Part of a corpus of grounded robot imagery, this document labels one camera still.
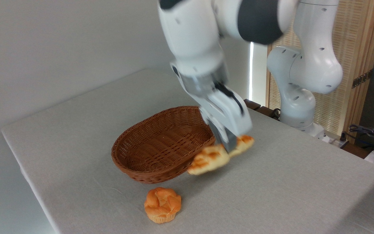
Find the brown oval wicker basket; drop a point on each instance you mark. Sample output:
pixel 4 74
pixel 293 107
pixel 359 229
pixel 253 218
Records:
pixel 161 146

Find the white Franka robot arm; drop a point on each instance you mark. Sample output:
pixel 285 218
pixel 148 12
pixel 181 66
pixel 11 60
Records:
pixel 193 35

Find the long braided bread loaf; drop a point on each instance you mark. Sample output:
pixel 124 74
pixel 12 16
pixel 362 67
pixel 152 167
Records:
pixel 208 161

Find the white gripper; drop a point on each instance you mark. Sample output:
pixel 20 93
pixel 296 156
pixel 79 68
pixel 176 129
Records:
pixel 229 113

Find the dark metal screen hinge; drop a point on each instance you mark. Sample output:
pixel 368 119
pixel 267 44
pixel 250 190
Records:
pixel 362 78

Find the grey fabric tablecloth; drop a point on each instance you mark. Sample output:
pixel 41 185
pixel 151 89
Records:
pixel 271 195

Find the round muffin-shaped bread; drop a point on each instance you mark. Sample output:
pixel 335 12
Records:
pixel 162 204

